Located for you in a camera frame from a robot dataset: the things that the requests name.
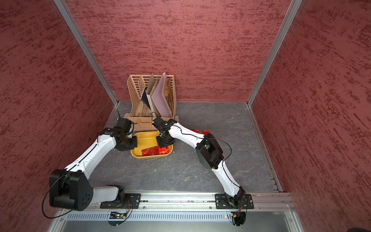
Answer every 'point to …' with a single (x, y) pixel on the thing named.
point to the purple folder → (159, 100)
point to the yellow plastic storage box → (146, 140)
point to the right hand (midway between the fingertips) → (163, 147)
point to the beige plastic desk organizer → (140, 115)
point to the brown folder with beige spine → (151, 90)
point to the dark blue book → (145, 99)
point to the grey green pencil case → (176, 118)
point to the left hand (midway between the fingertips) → (133, 149)
